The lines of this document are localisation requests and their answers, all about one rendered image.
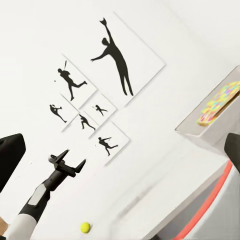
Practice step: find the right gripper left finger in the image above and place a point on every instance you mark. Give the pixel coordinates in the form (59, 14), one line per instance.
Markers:
(12, 150)

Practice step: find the jigsaw puzzle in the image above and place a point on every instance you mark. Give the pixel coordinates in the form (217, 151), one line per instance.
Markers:
(221, 98)

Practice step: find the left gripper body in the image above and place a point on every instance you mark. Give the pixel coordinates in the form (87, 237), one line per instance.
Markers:
(60, 174)

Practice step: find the toy box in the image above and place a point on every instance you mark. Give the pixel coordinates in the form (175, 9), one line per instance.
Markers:
(213, 137)

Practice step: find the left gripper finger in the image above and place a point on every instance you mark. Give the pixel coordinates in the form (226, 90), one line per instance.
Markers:
(60, 157)
(79, 167)

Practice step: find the tennis ball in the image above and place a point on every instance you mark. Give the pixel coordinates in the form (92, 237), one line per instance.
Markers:
(85, 228)

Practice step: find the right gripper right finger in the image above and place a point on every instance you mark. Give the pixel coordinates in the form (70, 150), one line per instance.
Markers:
(232, 149)

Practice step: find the board game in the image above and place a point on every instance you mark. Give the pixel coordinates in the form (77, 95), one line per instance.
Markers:
(205, 120)

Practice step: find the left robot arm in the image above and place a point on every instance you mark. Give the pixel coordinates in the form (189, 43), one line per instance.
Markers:
(26, 221)

